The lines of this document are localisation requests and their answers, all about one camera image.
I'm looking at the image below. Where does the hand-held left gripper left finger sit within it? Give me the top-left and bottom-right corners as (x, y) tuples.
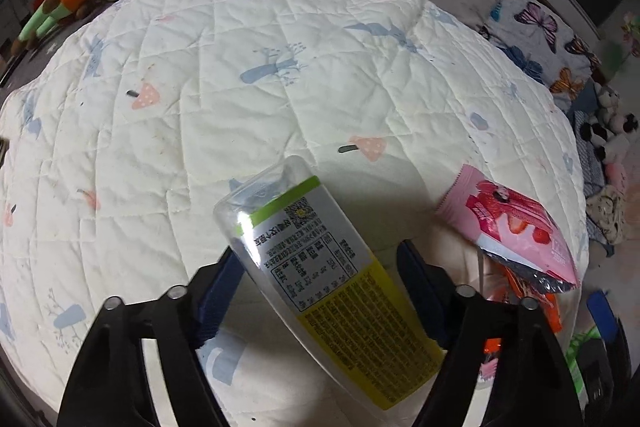
(56, 251), (243, 427)

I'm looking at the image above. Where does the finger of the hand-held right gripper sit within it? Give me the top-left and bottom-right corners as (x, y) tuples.
(586, 291), (634, 414)

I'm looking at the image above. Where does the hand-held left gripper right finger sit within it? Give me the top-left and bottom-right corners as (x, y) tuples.
(396, 240), (586, 427)

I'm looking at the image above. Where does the clear bottle with yellow label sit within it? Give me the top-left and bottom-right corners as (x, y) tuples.
(213, 155), (446, 410)

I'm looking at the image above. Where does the green plastic basket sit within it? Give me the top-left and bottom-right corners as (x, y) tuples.
(562, 324), (608, 404)

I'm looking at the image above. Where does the orange snack wrapper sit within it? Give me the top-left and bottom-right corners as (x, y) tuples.
(480, 257), (564, 364)

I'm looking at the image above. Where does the leopard print plush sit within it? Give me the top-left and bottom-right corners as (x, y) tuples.
(585, 184), (627, 244)

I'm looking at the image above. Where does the pink snack wrapper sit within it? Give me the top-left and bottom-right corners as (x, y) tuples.
(434, 164), (581, 294)

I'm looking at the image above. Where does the pink plush toy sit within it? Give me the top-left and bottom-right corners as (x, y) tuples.
(602, 147), (632, 194)

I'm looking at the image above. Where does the black and white plush toy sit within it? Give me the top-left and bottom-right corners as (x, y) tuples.
(582, 111), (640, 158)
(594, 83), (624, 118)

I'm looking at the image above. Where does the artificial flower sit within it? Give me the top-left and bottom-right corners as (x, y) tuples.
(620, 11), (640, 54)

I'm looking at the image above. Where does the butterfly print pillow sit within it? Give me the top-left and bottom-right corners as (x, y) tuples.
(482, 0), (603, 98)

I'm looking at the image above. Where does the dark grey bed sheet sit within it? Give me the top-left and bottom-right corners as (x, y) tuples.
(0, 0), (123, 95)

